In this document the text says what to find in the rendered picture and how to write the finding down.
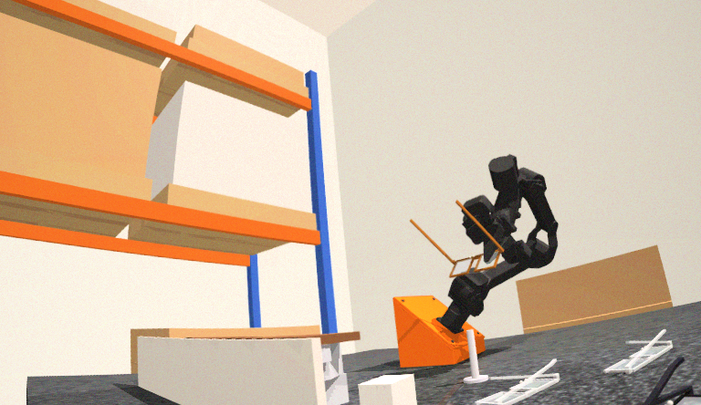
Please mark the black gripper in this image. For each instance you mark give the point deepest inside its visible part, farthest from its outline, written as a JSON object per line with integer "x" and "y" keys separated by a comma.
{"x": 500, "y": 224}

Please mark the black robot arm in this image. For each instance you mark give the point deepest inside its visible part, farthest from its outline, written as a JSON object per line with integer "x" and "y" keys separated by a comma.
{"x": 469, "y": 291}

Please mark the white post on round base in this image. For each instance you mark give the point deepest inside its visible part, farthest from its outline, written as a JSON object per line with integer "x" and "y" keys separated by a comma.
{"x": 475, "y": 377}

